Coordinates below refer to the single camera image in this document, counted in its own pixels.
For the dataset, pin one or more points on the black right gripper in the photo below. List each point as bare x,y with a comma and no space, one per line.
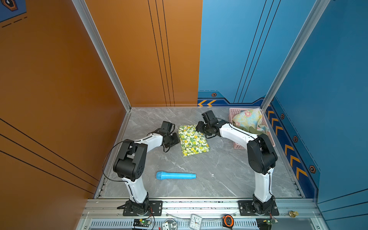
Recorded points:
199,127

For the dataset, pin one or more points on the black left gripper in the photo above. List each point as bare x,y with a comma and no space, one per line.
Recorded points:
177,140

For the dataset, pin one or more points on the lemon print skirt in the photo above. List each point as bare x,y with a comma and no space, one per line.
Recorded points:
192,141

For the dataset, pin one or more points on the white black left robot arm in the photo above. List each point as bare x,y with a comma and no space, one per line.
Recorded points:
129,165

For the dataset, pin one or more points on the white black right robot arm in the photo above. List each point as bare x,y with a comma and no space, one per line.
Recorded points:
262,159

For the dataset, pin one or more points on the pink perforated plastic basket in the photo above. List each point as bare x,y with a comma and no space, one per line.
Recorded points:
235,111

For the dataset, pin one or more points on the blue toy microphone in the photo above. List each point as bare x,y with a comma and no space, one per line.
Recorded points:
174,175

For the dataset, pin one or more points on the pastel floral skirt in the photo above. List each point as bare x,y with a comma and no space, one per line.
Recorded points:
247,118

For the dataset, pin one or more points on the olive green ruffled skirt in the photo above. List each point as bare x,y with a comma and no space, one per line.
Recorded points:
258,130

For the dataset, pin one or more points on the white power plug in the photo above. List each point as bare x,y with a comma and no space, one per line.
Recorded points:
169,224

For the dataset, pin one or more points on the small white clock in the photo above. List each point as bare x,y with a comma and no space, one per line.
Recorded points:
195,222

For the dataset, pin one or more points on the green circuit board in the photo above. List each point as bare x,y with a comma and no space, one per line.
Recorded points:
141,224

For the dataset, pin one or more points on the orange black tape measure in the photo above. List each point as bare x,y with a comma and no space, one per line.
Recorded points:
227,221

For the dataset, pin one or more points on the right circuit board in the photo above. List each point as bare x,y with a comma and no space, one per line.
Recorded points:
266,224

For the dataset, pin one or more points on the brass round knob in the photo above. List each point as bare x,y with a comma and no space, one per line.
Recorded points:
293,214

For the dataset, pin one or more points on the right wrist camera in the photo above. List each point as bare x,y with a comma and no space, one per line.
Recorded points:
210,118

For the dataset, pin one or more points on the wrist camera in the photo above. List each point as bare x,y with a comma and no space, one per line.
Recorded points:
210,118
167,128

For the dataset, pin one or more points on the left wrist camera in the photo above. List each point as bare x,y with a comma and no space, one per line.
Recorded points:
167,128

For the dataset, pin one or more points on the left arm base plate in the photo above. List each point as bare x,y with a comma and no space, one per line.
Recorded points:
148,207

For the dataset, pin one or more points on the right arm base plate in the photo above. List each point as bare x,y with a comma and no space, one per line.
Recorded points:
257,208

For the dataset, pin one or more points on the aluminium front rail frame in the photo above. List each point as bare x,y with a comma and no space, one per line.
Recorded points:
104,214

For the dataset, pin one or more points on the aluminium corner post left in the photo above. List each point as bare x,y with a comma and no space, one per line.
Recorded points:
91,28

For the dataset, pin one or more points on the aluminium corner post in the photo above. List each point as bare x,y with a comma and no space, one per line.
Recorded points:
310,23
91,28

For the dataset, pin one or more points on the aluminium corner post right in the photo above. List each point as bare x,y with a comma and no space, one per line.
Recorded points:
310,23

